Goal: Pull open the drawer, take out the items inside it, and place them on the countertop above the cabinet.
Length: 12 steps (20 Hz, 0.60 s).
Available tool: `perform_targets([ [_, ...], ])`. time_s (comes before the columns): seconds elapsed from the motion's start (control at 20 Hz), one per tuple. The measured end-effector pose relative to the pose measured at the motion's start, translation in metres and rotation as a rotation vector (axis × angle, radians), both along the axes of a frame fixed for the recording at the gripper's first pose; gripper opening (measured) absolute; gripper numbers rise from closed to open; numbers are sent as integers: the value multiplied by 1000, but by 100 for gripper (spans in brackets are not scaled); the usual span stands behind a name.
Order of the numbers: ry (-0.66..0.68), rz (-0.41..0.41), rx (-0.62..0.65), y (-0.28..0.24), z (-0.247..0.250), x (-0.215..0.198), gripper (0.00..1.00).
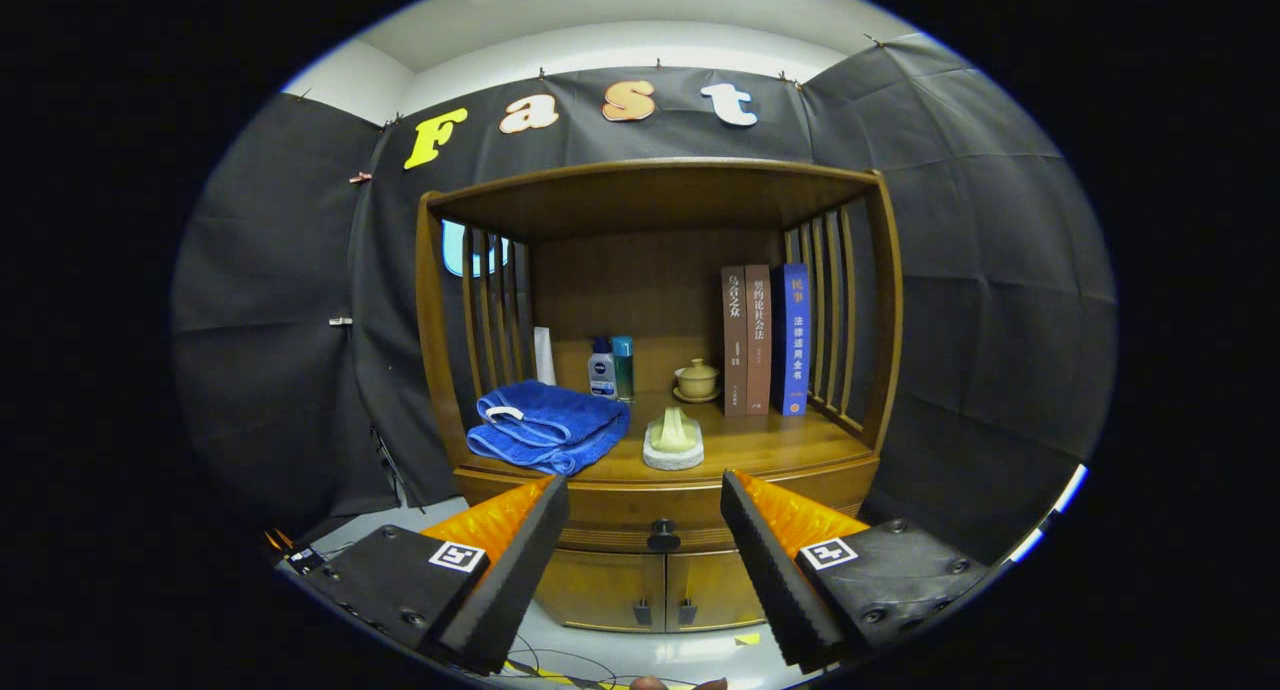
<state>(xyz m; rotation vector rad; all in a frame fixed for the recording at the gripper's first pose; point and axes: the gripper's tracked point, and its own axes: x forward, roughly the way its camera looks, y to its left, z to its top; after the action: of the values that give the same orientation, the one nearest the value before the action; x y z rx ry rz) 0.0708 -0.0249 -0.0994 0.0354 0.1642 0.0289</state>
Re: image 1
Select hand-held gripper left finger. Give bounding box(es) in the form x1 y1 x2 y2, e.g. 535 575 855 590
275 474 572 677

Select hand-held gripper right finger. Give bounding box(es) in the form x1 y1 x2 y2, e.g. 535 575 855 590
719 470 1005 675

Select wooden cabinet door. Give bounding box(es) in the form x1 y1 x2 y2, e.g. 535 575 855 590
663 550 766 631
535 550 669 631

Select wooden countertop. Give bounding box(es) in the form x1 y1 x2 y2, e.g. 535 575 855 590
455 390 876 483

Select wooden cabinet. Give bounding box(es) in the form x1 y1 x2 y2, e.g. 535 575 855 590
415 157 904 633

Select blue towel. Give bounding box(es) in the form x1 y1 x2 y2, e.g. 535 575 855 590
466 379 632 476

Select beige lidded tea cup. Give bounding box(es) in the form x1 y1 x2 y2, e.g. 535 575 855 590
672 358 721 404

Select white lotion bottle blue cap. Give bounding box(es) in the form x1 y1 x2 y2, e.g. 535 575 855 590
588 337 618 401

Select reddish brown book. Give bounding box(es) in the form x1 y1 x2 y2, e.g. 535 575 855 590
744 264 773 416

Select blue book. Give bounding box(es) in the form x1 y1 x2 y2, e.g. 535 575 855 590
770 262 811 417

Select dark brown book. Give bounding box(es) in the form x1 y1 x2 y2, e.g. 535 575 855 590
721 265 749 417

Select yellow and black floor cable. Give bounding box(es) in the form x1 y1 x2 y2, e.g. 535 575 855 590
503 640 701 690

